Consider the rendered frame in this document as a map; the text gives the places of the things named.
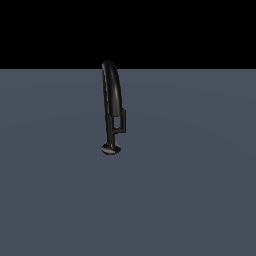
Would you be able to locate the black faucet handle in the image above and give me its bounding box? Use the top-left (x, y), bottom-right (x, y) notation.
top-left (113, 108), bottom-right (127, 135)

